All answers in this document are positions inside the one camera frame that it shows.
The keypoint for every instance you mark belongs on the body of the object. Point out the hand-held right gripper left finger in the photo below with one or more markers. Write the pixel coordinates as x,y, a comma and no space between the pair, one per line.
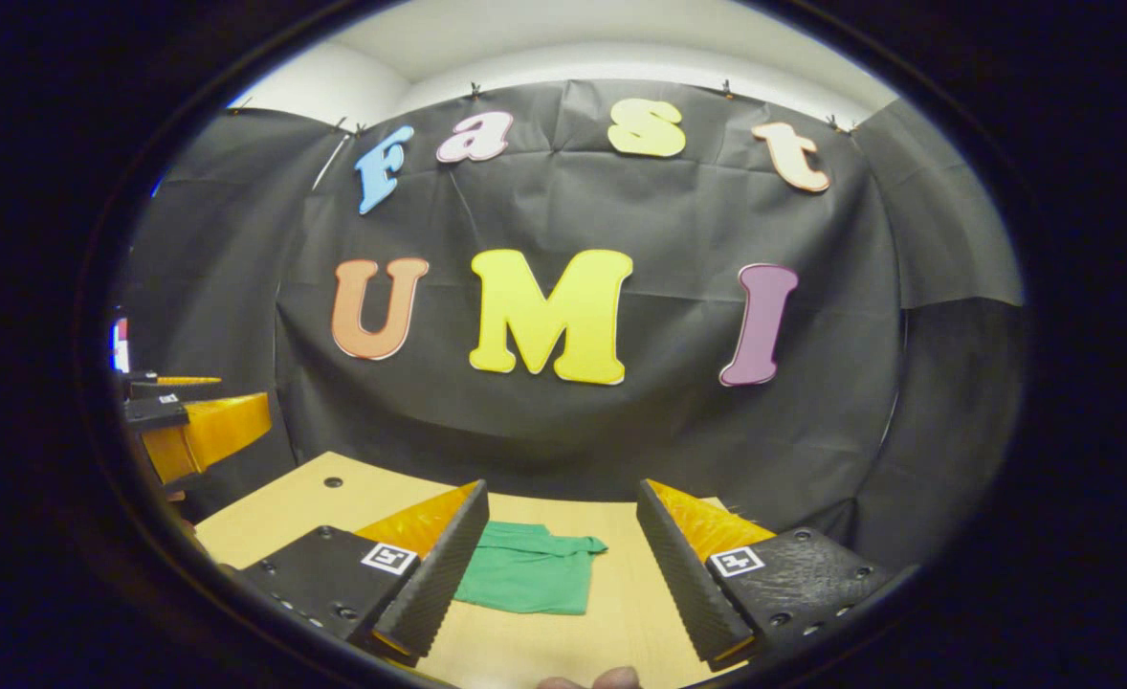
434,584

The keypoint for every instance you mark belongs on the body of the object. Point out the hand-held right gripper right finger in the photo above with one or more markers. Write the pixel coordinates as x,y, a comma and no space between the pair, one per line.
688,584

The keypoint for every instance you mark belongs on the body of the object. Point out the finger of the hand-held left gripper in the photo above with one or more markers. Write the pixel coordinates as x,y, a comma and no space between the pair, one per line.
181,391
229,426

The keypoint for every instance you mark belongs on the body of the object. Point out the green T-shirt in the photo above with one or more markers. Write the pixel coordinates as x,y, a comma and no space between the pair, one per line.
525,574

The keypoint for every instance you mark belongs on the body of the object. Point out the computer monitor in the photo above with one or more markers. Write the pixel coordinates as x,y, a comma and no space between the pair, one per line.
121,344

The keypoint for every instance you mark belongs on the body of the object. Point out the black backdrop cloth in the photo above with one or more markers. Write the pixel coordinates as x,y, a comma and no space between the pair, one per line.
640,211

